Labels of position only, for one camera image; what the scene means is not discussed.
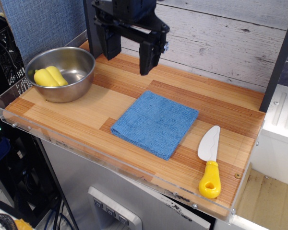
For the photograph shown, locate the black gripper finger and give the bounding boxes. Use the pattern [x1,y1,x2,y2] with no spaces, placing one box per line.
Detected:
[139,40,169,76]
[95,21,121,60]

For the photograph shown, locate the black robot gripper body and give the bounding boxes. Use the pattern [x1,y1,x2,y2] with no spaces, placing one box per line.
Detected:
[92,0,169,46]

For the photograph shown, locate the blue cloth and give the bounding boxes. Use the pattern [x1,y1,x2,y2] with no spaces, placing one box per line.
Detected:
[111,91,199,160]

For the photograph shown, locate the white yellow toy knife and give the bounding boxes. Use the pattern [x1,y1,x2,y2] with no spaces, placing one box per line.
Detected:
[198,126,221,199]

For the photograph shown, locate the stainless steel bowl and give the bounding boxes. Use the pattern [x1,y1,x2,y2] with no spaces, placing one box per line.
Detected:
[25,47,96,103]

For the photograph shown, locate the yellow toy pepper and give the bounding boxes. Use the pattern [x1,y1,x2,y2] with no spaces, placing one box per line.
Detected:
[34,66,68,87]

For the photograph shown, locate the blue fabric panel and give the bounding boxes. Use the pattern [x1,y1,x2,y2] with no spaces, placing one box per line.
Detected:
[0,0,87,65]

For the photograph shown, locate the clear acrylic table guard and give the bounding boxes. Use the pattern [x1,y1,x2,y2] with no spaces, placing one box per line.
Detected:
[0,54,264,221]

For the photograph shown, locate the black plastic crate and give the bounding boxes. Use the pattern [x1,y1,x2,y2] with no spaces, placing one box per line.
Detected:
[0,22,24,94]

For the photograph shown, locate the stainless steel cabinet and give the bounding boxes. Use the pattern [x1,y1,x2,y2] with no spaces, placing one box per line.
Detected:
[41,140,215,230]

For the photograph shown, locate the white ribbed box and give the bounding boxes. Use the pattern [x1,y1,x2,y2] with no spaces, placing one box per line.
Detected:
[250,85,288,184]

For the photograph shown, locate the grey control panel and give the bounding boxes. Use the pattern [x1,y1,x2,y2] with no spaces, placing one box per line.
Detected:
[87,186,143,230]

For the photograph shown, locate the yellow crumpled object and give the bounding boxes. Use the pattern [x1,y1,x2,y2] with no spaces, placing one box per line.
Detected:
[14,219,33,230]

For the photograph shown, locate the left black vertical post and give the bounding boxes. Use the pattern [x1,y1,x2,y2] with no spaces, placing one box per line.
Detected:
[83,0,103,58]

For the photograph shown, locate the black vertical post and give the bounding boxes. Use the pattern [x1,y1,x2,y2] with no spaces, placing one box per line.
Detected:
[259,0,288,113]
[83,0,103,58]

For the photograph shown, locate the right black vertical post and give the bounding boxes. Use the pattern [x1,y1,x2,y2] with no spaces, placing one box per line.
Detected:
[259,0,288,113]

